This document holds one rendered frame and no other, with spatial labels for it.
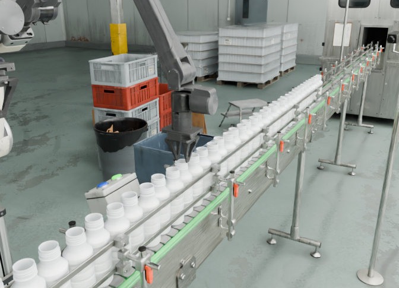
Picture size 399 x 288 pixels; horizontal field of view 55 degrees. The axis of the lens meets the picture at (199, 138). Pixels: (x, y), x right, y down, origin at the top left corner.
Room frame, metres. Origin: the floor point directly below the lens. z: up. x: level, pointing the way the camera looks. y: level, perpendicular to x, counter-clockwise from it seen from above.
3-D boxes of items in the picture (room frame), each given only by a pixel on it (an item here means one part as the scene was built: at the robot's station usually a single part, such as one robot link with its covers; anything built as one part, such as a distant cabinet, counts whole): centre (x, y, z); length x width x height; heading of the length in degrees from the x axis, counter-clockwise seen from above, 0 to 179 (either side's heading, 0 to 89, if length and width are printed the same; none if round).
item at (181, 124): (1.03, 0.05, 1.28); 0.10 x 0.07 x 0.07; 61
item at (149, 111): (3.78, 0.73, 0.55); 0.61 x 0.41 x 0.22; 158
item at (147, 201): (0.87, 0.13, 1.08); 0.06 x 0.06 x 0.17
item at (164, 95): (4.45, 0.47, 0.55); 0.61 x 0.41 x 0.22; 153
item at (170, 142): (1.03, 0.05, 1.21); 0.07 x 0.07 x 0.09; 61
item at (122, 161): (3.10, 0.66, 0.32); 0.45 x 0.45 x 0.64
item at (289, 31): (9.77, -1.78, 0.59); 1.25 x 1.03 x 1.17; 152
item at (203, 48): (9.10, 0.08, 0.50); 1.23 x 1.05 x 1.00; 149
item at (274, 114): (1.70, -0.33, 1.08); 0.06 x 0.06 x 0.17
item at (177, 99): (1.02, 0.04, 1.34); 0.07 x 0.06 x 0.07; 61
